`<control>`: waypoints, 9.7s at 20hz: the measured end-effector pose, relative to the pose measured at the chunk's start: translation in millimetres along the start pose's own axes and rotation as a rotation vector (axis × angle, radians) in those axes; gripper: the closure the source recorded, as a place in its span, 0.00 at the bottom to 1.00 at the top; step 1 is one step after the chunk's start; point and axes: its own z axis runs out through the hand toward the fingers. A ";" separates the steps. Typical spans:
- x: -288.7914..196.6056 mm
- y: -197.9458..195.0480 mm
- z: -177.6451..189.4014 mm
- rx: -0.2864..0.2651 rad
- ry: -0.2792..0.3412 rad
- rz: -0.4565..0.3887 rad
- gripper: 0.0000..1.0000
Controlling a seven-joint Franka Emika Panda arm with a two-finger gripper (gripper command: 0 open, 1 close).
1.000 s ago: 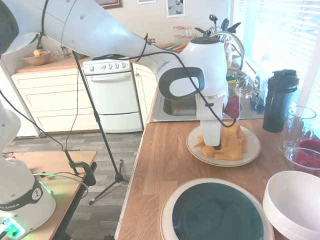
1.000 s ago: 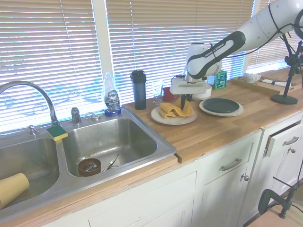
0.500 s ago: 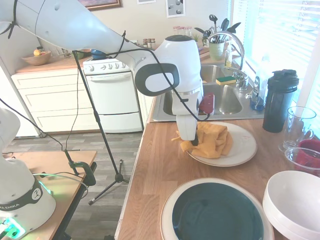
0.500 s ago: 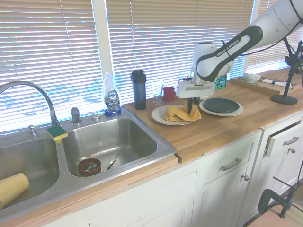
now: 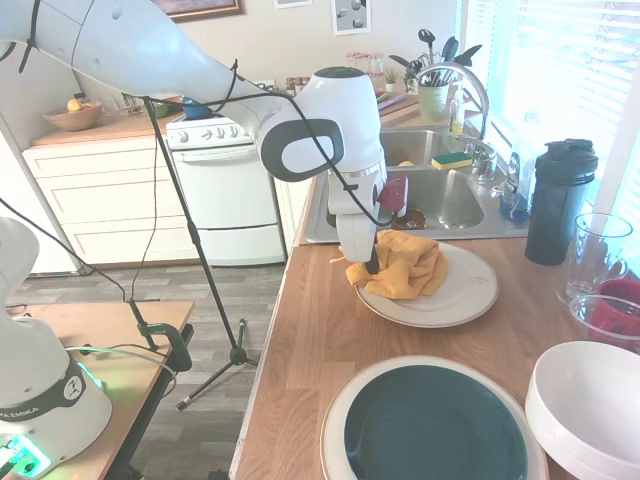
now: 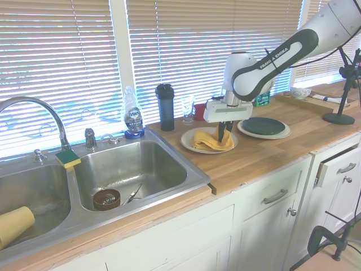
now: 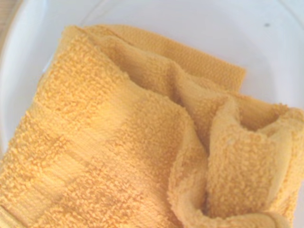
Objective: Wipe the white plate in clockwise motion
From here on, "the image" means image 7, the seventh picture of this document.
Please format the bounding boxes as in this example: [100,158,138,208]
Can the yellow terry cloth towel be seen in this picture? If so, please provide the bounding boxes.
[0,23,304,228]

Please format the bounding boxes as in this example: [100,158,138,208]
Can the white plate with tan rim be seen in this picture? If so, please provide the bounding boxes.
[0,0,304,162]

